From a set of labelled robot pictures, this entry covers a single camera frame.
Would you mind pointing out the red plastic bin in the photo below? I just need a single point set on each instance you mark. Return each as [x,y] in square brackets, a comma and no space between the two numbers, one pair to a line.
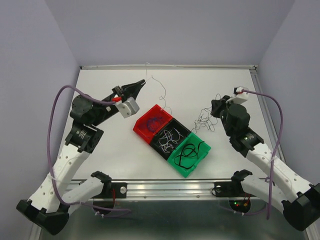
[150,123]

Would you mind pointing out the green plastic bin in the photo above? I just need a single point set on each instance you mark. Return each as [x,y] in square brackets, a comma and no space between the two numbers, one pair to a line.
[186,157]

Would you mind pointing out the black plastic bin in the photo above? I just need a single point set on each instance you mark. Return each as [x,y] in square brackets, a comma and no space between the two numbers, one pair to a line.
[169,138]

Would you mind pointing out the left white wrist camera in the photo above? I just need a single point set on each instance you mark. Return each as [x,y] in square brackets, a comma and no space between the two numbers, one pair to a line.
[128,107]

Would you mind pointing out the aluminium front rail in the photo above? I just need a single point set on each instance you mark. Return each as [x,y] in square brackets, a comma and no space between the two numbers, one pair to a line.
[165,190]

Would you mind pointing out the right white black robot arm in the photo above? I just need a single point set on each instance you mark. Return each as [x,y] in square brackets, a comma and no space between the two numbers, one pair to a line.
[295,197]

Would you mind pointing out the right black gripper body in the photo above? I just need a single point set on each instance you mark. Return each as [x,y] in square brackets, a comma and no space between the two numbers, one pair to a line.
[221,110]

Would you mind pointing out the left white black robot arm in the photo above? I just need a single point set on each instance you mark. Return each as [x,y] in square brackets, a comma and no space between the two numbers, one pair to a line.
[51,205]

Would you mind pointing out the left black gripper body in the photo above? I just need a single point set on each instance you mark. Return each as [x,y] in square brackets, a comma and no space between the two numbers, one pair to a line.
[108,111]

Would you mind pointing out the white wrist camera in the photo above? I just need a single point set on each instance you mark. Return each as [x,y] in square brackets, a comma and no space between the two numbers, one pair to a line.
[128,107]
[241,95]

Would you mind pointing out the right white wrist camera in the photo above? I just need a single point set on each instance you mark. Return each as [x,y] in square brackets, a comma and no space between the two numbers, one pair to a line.
[241,95]

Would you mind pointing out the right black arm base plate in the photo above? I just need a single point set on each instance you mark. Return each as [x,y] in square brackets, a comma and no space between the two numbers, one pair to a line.
[232,188]

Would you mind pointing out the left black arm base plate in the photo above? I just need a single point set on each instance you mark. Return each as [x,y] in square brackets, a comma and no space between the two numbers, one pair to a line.
[110,188]

